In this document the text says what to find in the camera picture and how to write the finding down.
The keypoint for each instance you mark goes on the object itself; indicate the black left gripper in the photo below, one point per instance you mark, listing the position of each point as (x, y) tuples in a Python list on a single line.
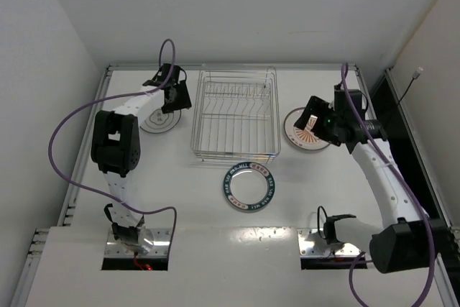
[(176, 96)]

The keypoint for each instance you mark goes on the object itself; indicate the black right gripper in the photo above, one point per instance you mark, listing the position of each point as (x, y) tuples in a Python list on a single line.
[(317, 118)]

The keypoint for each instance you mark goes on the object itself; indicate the white plate orange sunburst motif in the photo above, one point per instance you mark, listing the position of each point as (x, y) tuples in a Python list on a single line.
[(302, 138)]

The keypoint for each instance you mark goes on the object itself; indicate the white plate grey flower motif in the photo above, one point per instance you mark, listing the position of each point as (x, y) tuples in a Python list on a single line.
[(158, 122)]

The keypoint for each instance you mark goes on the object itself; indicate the white plate dark blue rim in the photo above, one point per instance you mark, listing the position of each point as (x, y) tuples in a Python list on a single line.
[(248, 186)]

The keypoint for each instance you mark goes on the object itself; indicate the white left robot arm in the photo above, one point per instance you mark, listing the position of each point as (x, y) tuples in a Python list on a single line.
[(116, 149)]

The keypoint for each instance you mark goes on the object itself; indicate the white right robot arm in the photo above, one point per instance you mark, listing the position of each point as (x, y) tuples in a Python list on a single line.
[(406, 239)]

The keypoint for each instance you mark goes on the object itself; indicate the metal wire dish rack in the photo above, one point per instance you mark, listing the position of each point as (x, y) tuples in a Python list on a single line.
[(236, 113)]

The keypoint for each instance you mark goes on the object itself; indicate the black wall cable white plug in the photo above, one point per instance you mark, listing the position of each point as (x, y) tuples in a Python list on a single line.
[(414, 77)]

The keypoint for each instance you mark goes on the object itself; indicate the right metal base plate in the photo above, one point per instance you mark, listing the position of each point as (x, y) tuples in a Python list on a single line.
[(312, 246)]

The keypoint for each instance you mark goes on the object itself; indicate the metal base plate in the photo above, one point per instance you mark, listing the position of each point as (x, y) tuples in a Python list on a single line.
[(158, 242), (312, 246)]

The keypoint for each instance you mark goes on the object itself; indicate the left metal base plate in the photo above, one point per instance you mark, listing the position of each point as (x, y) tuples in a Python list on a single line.
[(158, 242)]

